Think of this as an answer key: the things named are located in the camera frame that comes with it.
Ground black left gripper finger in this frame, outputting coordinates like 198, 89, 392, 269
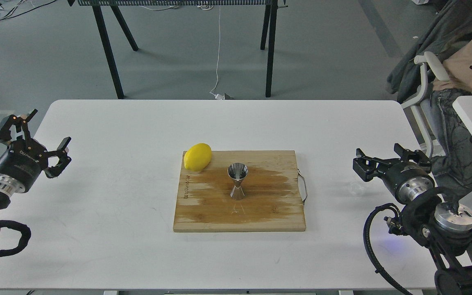
41, 137, 72, 179
0, 109, 39, 150

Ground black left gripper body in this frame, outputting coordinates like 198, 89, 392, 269
0, 139, 48, 193

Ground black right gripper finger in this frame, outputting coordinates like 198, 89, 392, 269
394, 143, 431, 172
353, 148, 392, 182

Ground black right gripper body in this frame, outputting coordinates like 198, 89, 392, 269
380, 162, 435, 205

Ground steel double jigger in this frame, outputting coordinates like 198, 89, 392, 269
228, 162, 248, 200

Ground small clear glass cup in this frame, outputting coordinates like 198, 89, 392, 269
348, 182, 365, 197

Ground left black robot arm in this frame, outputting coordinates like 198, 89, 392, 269
0, 109, 71, 257

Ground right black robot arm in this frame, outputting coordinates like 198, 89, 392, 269
353, 143, 472, 295

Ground white office chair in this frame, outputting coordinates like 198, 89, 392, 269
401, 52, 450, 158

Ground wooden cutting board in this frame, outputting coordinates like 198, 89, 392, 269
173, 150, 306, 233

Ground person in beige shirt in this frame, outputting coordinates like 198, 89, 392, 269
386, 0, 472, 197

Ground yellow lemon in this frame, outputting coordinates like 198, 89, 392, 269
183, 143, 212, 172

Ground black metal frame table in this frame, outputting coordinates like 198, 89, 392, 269
67, 0, 287, 100

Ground white hanging cable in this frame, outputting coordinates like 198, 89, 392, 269
209, 4, 225, 100

